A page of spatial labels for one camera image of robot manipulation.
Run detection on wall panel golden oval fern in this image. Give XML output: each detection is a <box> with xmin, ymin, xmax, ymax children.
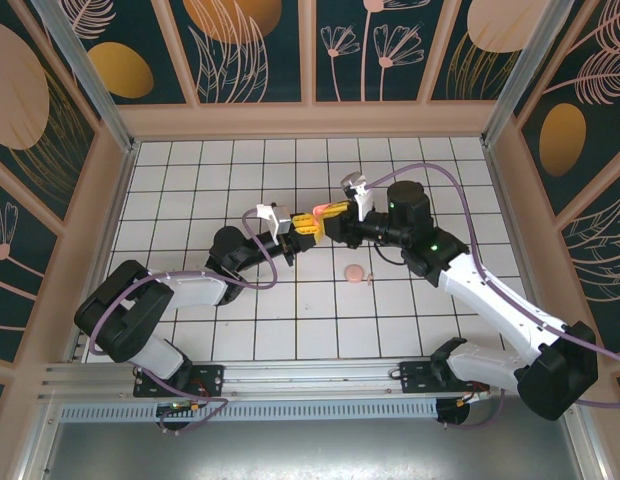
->
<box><xmin>512</xmin><ymin>0</ymin><xmax>620</xmax><ymax>224</ymax></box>

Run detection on thin black wire loop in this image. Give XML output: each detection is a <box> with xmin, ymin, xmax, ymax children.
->
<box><xmin>373</xmin><ymin>243</ymin><xmax>409</xmax><ymax>267</ymax></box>

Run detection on wall panel large pink circle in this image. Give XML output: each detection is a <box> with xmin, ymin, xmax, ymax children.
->
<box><xmin>0</xmin><ymin>0</ymin><xmax>100</xmax><ymax>224</ymax></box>

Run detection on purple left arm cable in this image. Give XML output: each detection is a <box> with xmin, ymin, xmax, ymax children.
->
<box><xmin>88</xmin><ymin>207</ymin><xmax>280</xmax><ymax>437</ymax></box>

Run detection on wall panel pink flower outline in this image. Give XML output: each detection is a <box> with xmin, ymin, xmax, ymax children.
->
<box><xmin>0</xmin><ymin>154</ymin><xmax>61</xmax><ymax>366</ymax></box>

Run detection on wall panel orange circle leaves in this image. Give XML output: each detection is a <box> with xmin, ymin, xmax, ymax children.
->
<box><xmin>168</xmin><ymin>0</ymin><xmax>311</xmax><ymax>106</ymax></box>

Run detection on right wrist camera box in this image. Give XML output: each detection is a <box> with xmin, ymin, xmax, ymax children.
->
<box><xmin>339</xmin><ymin>171</ymin><xmax>376</xmax><ymax>222</ymax></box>

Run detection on aluminium corner post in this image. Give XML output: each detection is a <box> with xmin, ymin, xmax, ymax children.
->
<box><xmin>28</xmin><ymin>0</ymin><xmax>142</xmax><ymax>154</ymax></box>
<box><xmin>479</xmin><ymin>0</ymin><xmax>575</xmax><ymax>149</ymax></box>

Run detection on wall panel with golden oval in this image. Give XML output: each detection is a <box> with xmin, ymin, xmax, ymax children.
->
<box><xmin>54</xmin><ymin>0</ymin><xmax>199</xmax><ymax>106</ymax></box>

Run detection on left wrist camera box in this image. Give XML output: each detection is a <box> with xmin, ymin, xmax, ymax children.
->
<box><xmin>254</xmin><ymin>202</ymin><xmax>295</xmax><ymax>236</ymax></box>

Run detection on aluminium mounting rail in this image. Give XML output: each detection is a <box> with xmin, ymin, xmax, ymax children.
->
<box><xmin>38</xmin><ymin>359</ymin><xmax>531</xmax><ymax>401</ymax></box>

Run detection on red and black base wires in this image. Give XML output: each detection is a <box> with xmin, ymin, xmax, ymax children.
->
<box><xmin>457</xmin><ymin>383</ymin><xmax>493</xmax><ymax>407</ymax></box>
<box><xmin>188</xmin><ymin>378</ymin><xmax>215</xmax><ymax>402</ymax></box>

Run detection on aluminium side frame rail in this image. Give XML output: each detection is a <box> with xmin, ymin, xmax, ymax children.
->
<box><xmin>482</xmin><ymin>142</ymin><xmax>559</xmax><ymax>354</ymax></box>
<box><xmin>69</xmin><ymin>142</ymin><xmax>141</xmax><ymax>364</ymax></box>

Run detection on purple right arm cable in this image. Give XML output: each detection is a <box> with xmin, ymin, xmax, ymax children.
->
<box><xmin>367</xmin><ymin>163</ymin><xmax>620</xmax><ymax>431</ymax></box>

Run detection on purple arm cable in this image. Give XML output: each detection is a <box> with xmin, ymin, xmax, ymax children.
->
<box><xmin>88</xmin><ymin>207</ymin><xmax>280</xmax><ymax>437</ymax></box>
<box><xmin>367</xmin><ymin>163</ymin><xmax>620</xmax><ymax>431</ymax></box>

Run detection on wall panel with pink flowers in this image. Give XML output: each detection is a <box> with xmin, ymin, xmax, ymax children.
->
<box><xmin>309</xmin><ymin>0</ymin><xmax>434</xmax><ymax>106</ymax></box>

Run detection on grey slotted cable duct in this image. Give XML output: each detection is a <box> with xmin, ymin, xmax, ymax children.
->
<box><xmin>58</xmin><ymin>398</ymin><xmax>440</xmax><ymax>422</ymax></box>

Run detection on wall panel pink circle fronds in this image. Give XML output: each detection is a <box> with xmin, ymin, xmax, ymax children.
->
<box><xmin>427</xmin><ymin>0</ymin><xmax>546</xmax><ymax>104</ymax></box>

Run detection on grey sheet metal panel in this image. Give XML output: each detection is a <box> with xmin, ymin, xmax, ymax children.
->
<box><xmin>37</xmin><ymin>418</ymin><xmax>591</xmax><ymax>480</ymax></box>

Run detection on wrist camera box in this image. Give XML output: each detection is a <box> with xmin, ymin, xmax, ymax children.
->
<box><xmin>339</xmin><ymin>171</ymin><xmax>376</xmax><ymax>222</ymax></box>
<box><xmin>254</xmin><ymin>202</ymin><xmax>295</xmax><ymax>236</ymax></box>

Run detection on wall panel pink fern leaves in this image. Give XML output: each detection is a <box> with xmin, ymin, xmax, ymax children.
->
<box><xmin>558</xmin><ymin>164</ymin><xmax>620</xmax><ymax>359</ymax></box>

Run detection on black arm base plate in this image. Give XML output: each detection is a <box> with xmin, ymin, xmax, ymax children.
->
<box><xmin>398</xmin><ymin>359</ymin><xmax>491</xmax><ymax>397</ymax></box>
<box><xmin>133</xmin><ymin>363</ymin><xmax>226</xmax><ymax>399</ymax></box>

